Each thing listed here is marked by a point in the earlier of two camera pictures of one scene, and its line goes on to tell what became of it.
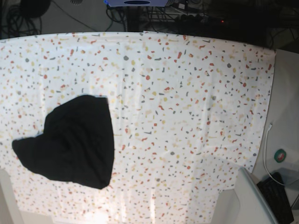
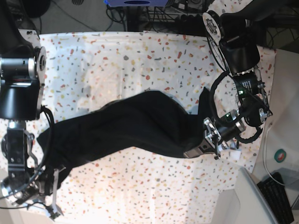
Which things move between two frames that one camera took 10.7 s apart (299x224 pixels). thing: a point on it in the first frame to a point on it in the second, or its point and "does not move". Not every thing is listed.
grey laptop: (255, 207) does not move
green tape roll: (280, 155) does not move
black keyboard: (276, 196) does not move
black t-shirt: (76, 145) to (152, 122)
